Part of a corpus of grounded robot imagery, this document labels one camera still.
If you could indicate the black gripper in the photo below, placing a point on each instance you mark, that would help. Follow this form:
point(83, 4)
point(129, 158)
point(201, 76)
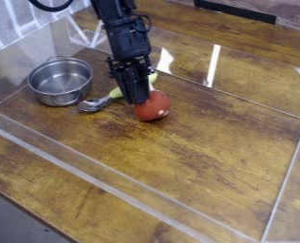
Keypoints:
point(130, 65)

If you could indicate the spoon with green handle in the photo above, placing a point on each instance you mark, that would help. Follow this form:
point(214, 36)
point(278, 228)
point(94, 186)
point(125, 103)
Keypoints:
point(94, 105)

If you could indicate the black bar on table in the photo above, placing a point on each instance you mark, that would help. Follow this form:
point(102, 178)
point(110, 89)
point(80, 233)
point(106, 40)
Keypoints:
point(243, 13)

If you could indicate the silver metal pot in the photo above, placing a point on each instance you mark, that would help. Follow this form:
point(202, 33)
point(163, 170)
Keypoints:
point(60, 81)

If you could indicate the clear acrylic enclosure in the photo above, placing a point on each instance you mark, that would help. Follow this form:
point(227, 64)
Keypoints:
point(207, 176)

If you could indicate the red toy mushroom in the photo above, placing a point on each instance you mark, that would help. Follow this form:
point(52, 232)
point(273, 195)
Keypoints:
point(155, 108)

